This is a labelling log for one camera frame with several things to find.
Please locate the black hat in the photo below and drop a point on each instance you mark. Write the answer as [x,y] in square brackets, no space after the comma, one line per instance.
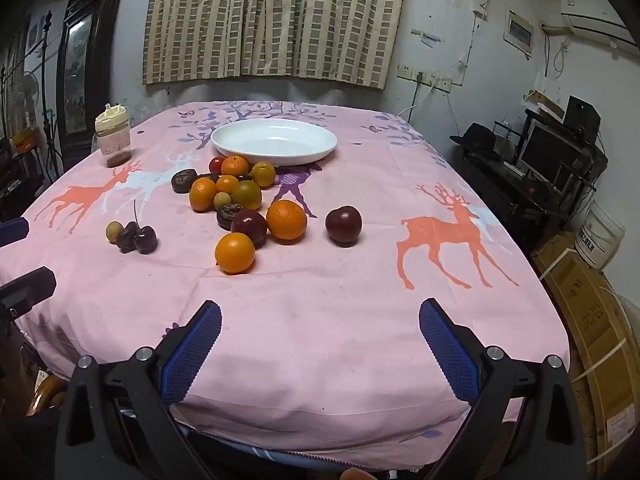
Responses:
[477,138]

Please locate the white oval plate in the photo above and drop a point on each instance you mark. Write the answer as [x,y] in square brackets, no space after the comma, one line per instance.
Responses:
[273,142]

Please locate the green yellow orange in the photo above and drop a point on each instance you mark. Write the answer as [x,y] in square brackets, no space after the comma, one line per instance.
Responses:
[247,196]

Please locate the yellow orange with stem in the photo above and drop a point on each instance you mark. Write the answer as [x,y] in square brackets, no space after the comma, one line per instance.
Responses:
[263,174]

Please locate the red cherry tomato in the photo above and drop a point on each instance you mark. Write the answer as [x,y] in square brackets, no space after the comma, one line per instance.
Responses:
[215,164]

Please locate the small yellow longan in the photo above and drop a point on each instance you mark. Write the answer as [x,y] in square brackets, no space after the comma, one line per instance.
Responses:
[114,232]
[221,202]

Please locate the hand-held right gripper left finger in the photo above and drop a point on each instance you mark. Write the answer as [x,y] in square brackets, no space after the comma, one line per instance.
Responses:
[192,355]

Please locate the white power strip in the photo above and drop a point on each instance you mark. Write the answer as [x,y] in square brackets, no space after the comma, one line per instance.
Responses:
[425,78]

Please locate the black speaker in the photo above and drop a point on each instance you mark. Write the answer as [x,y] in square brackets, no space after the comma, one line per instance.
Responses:
[581,112]

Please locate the dark wrinkled date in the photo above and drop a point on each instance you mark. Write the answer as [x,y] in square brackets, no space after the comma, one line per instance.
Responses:
[126,238]

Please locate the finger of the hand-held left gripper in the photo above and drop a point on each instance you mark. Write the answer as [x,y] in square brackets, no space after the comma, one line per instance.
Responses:
[27,286]
[11,233]

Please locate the small cardboard box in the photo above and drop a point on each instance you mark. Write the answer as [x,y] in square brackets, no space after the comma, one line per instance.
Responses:
[542,103]

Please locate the dark red plum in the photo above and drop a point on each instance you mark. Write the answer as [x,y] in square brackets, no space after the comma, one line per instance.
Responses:
[248,228]
[343,226]

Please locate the small mandarin orange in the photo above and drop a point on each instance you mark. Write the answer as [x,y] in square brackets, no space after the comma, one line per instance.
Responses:
[227,183]

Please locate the dark wooden cabinet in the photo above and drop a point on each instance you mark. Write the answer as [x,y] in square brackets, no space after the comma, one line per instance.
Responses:
[82,75]

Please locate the pink deer print tablecloth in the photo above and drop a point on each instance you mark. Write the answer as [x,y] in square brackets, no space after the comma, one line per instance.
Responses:
[320,320]

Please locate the white bucket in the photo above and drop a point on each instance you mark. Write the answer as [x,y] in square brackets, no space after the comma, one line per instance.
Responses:
[600,234]

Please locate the computer monitor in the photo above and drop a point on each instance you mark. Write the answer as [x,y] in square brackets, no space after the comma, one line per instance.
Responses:
[545,154]

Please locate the white air conditioner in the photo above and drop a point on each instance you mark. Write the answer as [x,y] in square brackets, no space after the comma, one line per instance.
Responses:
[595,16]

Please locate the dark brown mangosteen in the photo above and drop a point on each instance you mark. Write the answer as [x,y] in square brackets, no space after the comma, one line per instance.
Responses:
[227,216]
[183,180]

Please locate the clear jar with cream lid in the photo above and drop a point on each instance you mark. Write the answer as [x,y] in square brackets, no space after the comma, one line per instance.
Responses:
[113,135]

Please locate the standing fan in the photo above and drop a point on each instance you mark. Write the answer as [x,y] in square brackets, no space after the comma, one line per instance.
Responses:
[25,91]

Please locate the black metal stand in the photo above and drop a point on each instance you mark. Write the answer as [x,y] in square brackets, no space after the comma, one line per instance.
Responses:
[47,90]

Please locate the striped checkered curtain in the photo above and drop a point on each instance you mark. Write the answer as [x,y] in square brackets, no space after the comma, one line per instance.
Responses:
[270,20]

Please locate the white wall panel box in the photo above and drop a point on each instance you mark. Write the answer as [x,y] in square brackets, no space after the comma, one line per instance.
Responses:
[520,33]

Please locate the black desk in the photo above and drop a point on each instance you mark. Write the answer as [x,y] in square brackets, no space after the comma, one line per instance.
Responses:
[510,200]

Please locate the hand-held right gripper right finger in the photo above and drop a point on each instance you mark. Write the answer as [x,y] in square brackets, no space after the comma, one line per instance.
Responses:
[447,355]

